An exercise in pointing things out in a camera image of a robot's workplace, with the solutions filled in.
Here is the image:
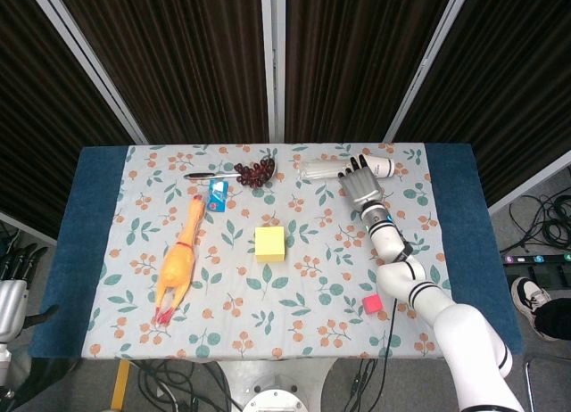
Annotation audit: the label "black trouser leg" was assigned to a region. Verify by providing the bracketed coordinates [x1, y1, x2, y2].
[534, 297, 571, 342]

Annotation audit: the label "black floor cable bundle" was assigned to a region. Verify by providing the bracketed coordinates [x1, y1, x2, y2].
[508, 193, 571, 252]

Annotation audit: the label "dark red grape bunch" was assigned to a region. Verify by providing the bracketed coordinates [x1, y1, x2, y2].
[234, 158, 277, 189]

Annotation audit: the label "grey partition post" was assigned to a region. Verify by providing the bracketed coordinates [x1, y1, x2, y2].
[383, 0, 474, 142]
[261, 0, 286, 144]
[24, 0, 148, 144]

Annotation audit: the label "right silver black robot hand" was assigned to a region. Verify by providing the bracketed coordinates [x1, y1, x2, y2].
[337, 154, 385, 215]

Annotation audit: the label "black cables under table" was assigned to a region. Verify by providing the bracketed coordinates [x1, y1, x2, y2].
[133, 359, 242, 412]

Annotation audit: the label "black power strip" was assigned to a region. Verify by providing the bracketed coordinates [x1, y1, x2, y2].
[502, 251, 571, 265]

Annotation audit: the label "small red cube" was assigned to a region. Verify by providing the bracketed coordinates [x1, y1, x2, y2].
[361, 294, 384, 316]

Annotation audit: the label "floral patterned tablecloth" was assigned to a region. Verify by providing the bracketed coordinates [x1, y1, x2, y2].
[81, 143, 463, 359]

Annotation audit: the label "grey partition bottom rail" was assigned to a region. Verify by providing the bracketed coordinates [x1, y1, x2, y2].
[488, 151, 571, 215]
[0, 210, 57, 246]

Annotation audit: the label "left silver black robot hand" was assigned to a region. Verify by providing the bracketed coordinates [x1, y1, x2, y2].
[0, 244, 60, 345]

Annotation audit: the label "blue felt table cover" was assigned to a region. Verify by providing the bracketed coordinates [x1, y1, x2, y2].
[27, 144, 524, 359]

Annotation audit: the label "white black sneaker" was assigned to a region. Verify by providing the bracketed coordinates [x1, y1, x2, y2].
[510, 276, 552, 328]

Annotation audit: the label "white paper cup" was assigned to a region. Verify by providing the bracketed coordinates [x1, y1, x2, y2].
[356, 154, 396, 180]

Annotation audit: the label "blue snack packet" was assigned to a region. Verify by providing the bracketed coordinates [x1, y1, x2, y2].
[207, 179, 230, 213]

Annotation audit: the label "large yellow cube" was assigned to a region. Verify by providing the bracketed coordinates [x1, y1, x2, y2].
[254, 227, 286, 264]

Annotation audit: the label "metal spoon black handle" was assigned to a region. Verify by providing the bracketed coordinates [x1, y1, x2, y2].
[183, 158, 279, 186]

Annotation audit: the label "yellow strip under table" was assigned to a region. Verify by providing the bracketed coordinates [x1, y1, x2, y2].
[110, 359, 131, 409]

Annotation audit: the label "yellow rubber chicken toy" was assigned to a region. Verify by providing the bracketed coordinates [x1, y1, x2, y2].
[153, 195, 207, 327]

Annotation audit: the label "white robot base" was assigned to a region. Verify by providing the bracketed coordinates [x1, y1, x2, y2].
[218, 359, 340, 412]

